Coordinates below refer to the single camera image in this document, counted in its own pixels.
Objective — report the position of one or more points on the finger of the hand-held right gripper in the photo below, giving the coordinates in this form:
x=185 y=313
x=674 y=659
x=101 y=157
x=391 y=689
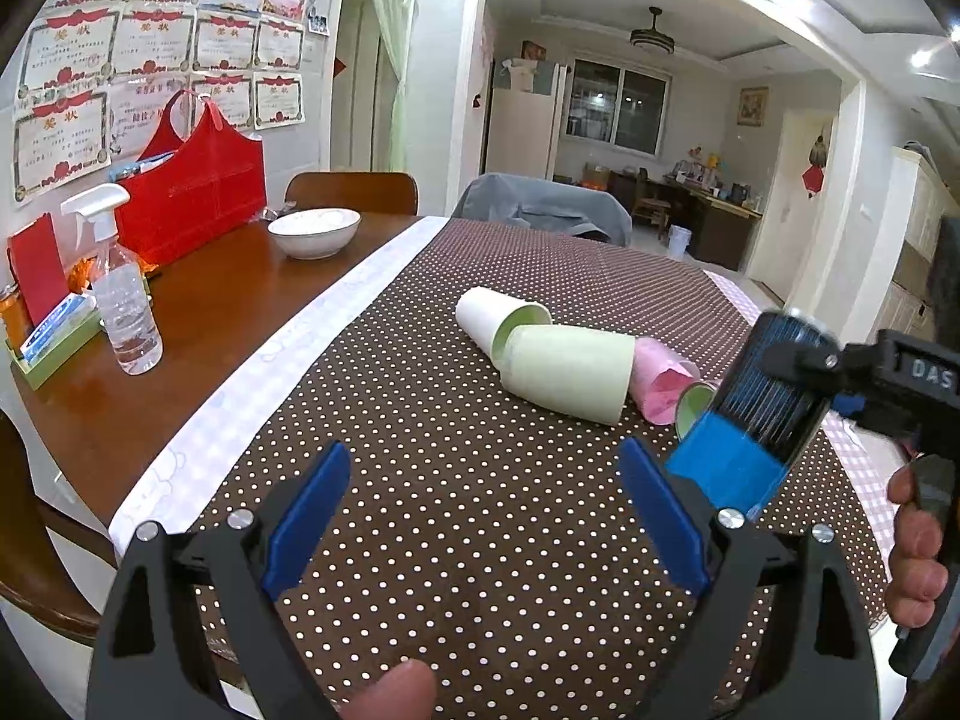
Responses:
x=724 y=469

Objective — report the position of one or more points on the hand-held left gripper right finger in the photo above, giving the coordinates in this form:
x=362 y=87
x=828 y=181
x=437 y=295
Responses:
x=664 y=510

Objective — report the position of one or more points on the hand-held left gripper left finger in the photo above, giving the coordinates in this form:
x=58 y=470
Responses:
x=309 y=510

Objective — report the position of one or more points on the small green cup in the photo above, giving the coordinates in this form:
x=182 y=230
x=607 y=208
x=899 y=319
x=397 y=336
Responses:
x=694 y=412

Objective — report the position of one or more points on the pink cup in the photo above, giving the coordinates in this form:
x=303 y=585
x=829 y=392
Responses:
x=660 y=382

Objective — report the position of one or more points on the large light green cup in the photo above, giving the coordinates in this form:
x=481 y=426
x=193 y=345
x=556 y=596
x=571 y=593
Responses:
x=570 y=371

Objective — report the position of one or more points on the white cup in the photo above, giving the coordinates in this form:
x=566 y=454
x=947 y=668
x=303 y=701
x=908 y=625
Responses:
x=487 y=319

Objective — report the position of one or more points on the person's right hand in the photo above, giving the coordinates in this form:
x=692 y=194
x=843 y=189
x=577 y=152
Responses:
x=911 y=540

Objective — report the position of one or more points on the person's left hand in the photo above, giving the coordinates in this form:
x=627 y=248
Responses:
x=390 y=694

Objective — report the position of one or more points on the brown polka dot tablecloth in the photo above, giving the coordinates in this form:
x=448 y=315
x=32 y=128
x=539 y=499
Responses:
x=247 y=390

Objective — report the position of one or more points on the brown polka-dot tablecloth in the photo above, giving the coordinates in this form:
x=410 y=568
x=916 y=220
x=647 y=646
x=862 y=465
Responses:
x=450 y=510

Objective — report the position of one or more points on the cream cabinet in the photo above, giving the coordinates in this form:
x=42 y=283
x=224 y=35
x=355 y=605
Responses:
x=911 y=240

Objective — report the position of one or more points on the white door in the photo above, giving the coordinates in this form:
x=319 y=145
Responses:
x=784 y=225

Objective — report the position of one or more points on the white bucket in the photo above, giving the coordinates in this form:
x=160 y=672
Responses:
x=679 y=241

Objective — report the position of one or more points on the red door ornament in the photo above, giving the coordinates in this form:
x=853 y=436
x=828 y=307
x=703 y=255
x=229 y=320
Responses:
x=816 y=165

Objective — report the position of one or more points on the wooden desk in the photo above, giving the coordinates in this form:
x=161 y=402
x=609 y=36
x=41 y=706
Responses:
x=712 y=225

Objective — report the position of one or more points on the clear spray bottle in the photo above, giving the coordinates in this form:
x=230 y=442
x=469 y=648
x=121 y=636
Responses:
x=131 y=315

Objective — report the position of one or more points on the wooden chair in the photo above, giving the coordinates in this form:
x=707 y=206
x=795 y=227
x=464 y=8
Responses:
x=352 y=191
x=37 y=540

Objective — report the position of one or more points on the white bowl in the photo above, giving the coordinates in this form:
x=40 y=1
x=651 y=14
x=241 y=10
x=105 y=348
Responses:
x=315 y=229

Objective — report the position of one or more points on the green tray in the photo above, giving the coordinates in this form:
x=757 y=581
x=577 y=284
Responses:
x=60 y=360

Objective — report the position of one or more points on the blue and white tissue pack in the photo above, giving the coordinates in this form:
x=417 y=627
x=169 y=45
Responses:
x=56 y=326

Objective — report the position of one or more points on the framed picture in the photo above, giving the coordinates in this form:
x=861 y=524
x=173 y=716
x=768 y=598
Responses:
x=753 y=106

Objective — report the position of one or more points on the grey covered chair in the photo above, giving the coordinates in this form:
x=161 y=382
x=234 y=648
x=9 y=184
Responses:
x=540 y=202

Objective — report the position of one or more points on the red tote bag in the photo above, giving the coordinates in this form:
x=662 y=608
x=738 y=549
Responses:
x=195 y=202

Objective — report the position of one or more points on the red booklet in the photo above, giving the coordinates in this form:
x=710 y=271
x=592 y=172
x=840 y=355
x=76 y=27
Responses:
x=37 y=270

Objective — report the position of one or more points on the window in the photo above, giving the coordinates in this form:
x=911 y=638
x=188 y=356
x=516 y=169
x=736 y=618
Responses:
x=619 y=109

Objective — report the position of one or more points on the white refrigerator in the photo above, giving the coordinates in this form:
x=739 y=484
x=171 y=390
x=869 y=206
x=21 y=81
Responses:
x=521 y=127

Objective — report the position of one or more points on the ceiling lamp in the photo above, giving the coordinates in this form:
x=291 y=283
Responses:
x=652 y=34

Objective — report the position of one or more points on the light green curtain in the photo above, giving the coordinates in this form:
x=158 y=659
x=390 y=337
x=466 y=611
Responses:
x=394 y=52

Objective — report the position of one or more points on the wall of award certificates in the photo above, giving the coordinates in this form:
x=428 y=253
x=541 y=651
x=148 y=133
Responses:
x=150 y=37

